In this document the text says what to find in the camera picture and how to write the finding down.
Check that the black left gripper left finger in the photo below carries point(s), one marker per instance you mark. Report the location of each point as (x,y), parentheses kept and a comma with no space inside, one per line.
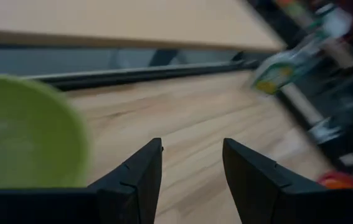
(123,199)

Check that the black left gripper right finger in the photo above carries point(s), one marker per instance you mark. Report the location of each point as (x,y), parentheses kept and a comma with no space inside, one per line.
(263,199)

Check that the green plastic bowl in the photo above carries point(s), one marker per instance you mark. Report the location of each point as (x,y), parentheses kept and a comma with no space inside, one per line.
(23,133)

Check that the nested rainbow bowls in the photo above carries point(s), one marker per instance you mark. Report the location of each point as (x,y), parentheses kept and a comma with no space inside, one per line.
(338,179)

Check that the clear spray bottle white trigger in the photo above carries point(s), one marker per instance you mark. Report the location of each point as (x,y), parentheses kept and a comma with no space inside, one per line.
(288,68)

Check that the tan wooden desk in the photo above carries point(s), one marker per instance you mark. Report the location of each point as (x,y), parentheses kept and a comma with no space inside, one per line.
(132,18)

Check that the black aluminium table frame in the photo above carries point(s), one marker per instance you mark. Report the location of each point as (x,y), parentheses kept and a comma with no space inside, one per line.
(139,74)

